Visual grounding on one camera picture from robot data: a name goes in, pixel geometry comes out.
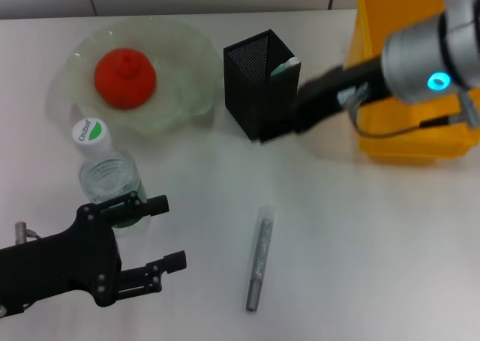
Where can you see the red tomato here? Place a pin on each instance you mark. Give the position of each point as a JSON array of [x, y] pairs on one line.
[[125, 78]]

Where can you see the yellow plastic bin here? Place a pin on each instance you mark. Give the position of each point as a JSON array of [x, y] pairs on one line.
[[412, 142]]

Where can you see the black mesh pen holder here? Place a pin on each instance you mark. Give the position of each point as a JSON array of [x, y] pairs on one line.
[[255, 101]]

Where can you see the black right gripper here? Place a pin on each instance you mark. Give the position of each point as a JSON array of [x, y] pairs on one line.
[[337, 91]]

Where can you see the clear glass fruit plate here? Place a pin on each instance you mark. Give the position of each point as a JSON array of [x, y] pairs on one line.
[[183, 78]]

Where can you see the green utility knife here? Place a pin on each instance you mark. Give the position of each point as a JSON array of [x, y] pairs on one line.
[[287, 67]]

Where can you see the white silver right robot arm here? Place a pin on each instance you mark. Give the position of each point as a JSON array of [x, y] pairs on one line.
[[423, 56]]

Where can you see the grey glitter pen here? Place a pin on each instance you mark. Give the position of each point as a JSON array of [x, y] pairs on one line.
[[260, 255]]

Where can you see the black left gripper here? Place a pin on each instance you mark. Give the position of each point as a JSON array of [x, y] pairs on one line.
[[63, 262]]

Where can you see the clear green-label water bottle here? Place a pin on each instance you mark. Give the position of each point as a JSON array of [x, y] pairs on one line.
[[107, 172]]

